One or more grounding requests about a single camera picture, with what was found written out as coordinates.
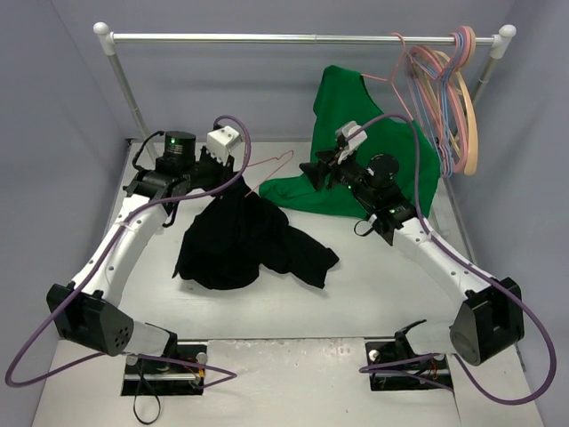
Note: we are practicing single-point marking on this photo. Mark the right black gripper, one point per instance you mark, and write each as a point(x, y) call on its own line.
point(332, 165)

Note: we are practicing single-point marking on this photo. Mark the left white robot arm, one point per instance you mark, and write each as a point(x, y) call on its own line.
point(87, 309)

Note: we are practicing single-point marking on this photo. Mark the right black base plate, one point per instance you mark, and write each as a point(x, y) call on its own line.
point(419, 375)

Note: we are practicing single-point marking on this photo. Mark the pink hanger holding green shirt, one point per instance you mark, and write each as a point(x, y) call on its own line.
point(391, 79)

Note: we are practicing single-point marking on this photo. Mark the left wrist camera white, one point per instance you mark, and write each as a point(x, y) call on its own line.
point(221, 142)

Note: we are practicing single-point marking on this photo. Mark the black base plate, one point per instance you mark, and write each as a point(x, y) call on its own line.
point(419, 375)
point(149, 378)

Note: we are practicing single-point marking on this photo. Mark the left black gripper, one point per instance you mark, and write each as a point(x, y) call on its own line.
point(223, 170)

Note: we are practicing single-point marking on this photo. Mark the black t shirt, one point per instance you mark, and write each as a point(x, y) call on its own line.
point(238, 232)

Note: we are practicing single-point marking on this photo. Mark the bunch of coloured hangers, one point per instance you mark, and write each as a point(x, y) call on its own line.
point(442, 102)

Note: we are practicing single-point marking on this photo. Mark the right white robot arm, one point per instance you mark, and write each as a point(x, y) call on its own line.
point(487, 321)

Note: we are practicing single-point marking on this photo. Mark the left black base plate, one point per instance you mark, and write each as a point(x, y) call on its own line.
point(149, 378)

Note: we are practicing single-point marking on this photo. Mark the metal clothes rack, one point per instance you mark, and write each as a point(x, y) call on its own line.
point(109, 39)

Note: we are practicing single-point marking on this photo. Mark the green t shirt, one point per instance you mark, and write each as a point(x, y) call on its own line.
point(343, 97)

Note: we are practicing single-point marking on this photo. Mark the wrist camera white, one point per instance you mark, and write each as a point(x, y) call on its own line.
point(349, 137)
point(221, 142)

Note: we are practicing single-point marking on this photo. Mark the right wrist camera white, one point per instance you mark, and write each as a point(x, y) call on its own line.
point(349, 137)

